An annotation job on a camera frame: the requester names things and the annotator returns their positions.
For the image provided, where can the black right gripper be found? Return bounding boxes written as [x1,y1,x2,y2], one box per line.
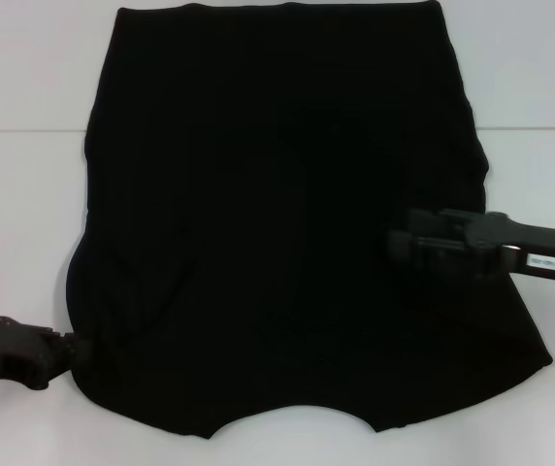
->
[386,208,555,286]

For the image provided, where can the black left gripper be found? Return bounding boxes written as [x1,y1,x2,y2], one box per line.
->
[0,315,93,392]

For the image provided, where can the black t-shirt with white print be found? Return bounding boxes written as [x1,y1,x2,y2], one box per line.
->
[63,1,555,428]

